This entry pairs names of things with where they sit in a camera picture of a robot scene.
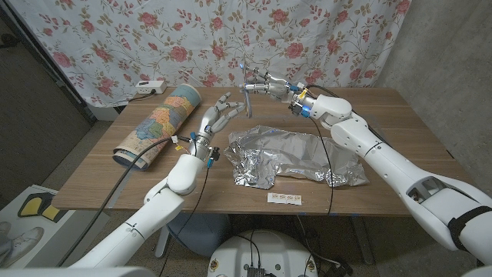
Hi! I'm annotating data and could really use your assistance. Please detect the white floor sheet yellow shapes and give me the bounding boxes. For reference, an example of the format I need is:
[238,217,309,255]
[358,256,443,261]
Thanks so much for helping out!
[0,184,111,269]

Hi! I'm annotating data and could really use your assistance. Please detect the thin black left wrist cable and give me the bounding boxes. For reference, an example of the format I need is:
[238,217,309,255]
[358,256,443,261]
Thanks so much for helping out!
[159,167,211,277]

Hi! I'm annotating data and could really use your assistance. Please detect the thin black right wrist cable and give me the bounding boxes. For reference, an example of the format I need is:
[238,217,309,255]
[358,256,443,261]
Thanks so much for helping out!
[310,118,334,215]

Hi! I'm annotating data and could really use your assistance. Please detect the grey table leg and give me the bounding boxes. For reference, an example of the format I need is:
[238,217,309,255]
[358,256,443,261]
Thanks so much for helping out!
[350,215,376,265]

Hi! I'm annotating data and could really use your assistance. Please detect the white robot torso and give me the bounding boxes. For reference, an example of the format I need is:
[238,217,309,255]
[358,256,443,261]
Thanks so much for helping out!
[207,229,319,277]

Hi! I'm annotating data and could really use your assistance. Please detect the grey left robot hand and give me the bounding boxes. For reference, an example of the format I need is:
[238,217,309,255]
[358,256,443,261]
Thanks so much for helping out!
[190,91,247,159]

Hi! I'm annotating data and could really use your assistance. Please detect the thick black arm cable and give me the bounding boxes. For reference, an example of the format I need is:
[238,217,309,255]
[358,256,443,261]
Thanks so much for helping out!
[305,84,389,147]
[57,136,191,267]

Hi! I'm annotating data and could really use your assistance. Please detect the rolled map wrapping paper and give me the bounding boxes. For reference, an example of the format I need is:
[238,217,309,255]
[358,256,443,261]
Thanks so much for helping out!
[112,83,202,172]

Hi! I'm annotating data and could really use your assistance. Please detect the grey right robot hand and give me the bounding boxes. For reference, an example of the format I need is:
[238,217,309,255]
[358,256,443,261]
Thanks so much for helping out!
[240,63,304,111]

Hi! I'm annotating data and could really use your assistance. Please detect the white table leg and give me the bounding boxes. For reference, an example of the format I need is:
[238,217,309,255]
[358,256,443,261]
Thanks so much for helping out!
[155,226,170,259]

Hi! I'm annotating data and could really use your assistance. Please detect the white label strip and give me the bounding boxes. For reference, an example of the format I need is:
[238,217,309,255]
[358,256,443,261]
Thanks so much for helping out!
[267,192,303,206]

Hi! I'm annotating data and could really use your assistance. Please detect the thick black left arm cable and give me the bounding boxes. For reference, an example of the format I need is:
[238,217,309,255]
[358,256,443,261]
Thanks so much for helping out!
[57,136,191,267]

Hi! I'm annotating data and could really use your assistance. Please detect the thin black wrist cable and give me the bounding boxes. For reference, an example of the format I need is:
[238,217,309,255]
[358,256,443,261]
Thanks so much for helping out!
[310,118,334,215]
[159,167,211,277]

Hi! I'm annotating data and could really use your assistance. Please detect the grey blue round base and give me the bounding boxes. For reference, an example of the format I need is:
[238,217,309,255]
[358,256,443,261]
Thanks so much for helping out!
[167,213,231,258]

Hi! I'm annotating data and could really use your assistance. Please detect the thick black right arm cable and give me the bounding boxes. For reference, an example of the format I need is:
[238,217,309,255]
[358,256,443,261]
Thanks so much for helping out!
[305,84,389,147]

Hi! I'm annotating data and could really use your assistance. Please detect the white power strip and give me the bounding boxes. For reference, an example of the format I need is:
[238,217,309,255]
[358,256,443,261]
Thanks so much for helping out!
[135,80,168,95]

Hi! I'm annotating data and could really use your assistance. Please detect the crumpled aluminum foil sheet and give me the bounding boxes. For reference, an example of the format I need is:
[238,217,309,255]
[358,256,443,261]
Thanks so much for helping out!
[223,125,370,190]

